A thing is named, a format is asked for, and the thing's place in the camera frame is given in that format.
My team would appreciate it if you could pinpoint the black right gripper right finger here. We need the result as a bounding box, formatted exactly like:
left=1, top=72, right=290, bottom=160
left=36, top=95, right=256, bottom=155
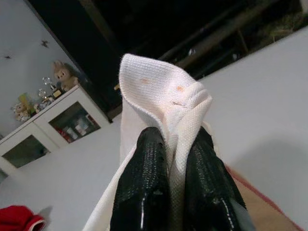
left=177, top=127, right=256, bottom=231

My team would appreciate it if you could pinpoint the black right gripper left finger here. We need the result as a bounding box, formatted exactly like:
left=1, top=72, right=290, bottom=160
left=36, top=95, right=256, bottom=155
left=109, top=127, right=174, bottom=231

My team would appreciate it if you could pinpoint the red plastic hanger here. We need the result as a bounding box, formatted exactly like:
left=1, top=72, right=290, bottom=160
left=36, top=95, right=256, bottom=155
left=226, top=166, right=304, bottom=231

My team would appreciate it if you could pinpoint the white polo shirt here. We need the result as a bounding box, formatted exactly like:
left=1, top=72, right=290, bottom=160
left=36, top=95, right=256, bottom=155
left=83, top=53, right=232, bottom=231

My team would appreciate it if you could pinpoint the white glass-door cabinet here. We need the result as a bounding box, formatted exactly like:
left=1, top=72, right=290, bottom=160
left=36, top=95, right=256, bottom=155
left=0, top=84, right=114, bottom=178

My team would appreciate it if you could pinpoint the black speaker box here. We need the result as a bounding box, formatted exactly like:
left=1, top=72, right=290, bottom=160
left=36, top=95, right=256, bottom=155
left=28, top=0, right=126, bottom=124

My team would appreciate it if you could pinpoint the gold trophy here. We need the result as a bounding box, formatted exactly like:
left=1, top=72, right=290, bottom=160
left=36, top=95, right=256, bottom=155
left=42, top=76, right=64, bottom=99

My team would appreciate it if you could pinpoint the red polo shirt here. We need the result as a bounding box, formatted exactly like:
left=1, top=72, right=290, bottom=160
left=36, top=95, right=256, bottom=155
left=0, top=205, right=46, bottom=231

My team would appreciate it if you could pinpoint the crystal trophy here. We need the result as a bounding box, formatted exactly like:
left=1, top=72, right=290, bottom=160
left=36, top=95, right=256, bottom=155
left=38, top=88, right=54, bottom=109

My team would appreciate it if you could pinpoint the beige plush toy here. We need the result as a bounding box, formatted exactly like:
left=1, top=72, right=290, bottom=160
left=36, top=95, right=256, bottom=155
left=52, top=60, right=80, bottom=90

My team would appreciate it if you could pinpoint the small plush toy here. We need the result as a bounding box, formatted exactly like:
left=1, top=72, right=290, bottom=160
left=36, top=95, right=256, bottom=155
left=11, top=92, right=37, bottom=122

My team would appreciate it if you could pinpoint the black soundbar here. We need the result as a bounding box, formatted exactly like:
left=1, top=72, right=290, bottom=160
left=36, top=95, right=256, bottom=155
left=158, top=20, right=241, bottom=61

